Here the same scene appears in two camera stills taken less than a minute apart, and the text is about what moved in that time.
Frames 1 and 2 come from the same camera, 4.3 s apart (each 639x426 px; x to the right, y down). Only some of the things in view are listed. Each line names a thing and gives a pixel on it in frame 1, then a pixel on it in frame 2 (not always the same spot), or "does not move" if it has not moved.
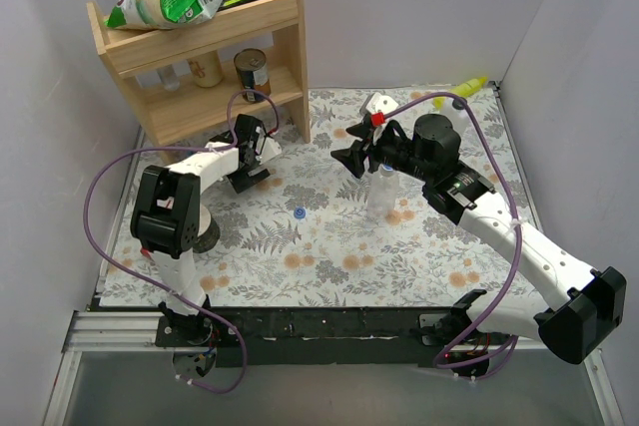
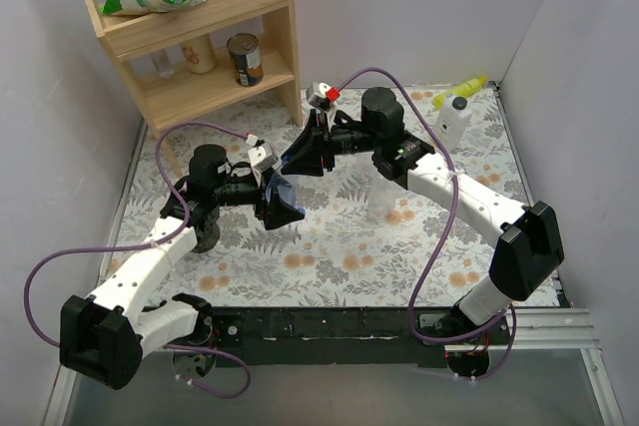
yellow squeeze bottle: x=463 y=90 does not move
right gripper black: x=368 y=145 to x=324 y=142
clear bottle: x=382 y=193 does not move
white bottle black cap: x=457 y=112 does not move
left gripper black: x=249 y=176 to x=267 y=200
